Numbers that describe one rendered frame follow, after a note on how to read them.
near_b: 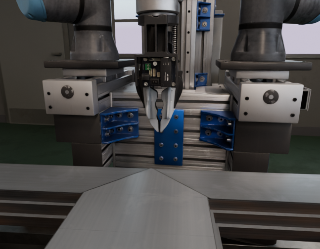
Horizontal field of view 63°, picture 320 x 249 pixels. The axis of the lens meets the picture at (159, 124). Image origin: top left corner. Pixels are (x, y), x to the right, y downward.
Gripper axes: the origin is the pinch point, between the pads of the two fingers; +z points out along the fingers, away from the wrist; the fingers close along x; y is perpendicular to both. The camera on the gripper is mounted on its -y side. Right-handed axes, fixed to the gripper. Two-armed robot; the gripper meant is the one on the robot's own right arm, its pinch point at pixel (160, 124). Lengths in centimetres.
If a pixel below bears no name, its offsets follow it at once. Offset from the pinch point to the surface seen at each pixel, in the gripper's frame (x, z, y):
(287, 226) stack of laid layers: 19.0, 9.0, 18.6
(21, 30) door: -215, -43, -313
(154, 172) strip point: -0.2, 5.6, 10.2
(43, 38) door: -183, -32, -311
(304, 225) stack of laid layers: 21.3, 8.8, 18.6
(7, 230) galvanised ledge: -33.7, 24.0, 4.0
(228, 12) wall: 61, -60, -298
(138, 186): -2.1, 5.6, 15.1
